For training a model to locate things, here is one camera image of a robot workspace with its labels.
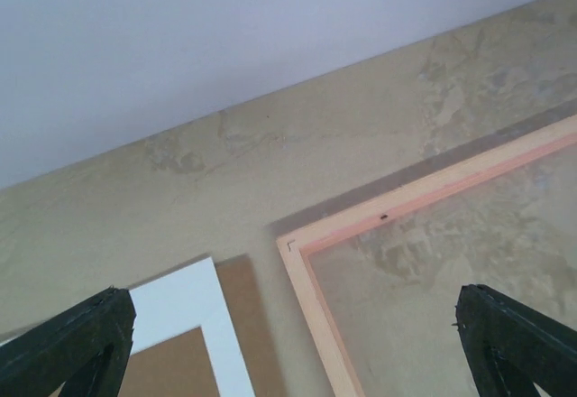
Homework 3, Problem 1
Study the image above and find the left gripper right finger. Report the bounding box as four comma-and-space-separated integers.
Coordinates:
455, 284, 576, 396

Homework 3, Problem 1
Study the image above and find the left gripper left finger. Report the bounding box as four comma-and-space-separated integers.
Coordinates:
1, 287, 136, 396

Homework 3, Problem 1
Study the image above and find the pink picture frame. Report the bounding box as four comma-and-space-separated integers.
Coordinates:
277, 115, 576, 396

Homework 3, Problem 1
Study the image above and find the brown backing board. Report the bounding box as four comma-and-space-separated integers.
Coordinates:
120, 255, 287, 396

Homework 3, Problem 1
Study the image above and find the white mat board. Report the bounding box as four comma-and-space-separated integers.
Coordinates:
130, 256, 255, 396

